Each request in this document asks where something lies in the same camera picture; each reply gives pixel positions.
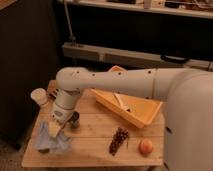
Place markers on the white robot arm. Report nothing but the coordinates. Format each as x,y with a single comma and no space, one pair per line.
187,92

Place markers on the orange fruit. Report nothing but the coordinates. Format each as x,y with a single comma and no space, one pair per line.
145,147

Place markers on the white plastic cup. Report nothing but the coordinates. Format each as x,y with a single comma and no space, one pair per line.
39,95

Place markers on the grey baseboard rail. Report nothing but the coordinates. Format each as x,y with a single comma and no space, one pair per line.
129,58

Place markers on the grey blue towel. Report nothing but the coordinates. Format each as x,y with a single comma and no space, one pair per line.
59,144

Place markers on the white utensil in bin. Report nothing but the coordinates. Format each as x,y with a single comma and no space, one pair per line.
122,105

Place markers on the dark striped rectangular block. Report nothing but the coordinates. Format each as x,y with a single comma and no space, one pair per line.
52,94

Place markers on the dark cabinet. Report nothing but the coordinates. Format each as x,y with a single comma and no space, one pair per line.
29,58

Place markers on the green chili pepper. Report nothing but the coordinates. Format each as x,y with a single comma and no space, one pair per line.
44,151

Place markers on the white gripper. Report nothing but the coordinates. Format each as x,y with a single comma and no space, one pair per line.
62,116

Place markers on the dark grape bunch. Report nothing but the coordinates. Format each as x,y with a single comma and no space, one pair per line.
118,138

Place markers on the wooden shelf with items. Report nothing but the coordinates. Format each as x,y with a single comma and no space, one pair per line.
152,6

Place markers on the dark metal can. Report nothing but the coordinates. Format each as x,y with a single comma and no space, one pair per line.
75,120

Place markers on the yellow plastic bin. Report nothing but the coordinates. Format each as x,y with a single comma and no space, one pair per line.
141,112

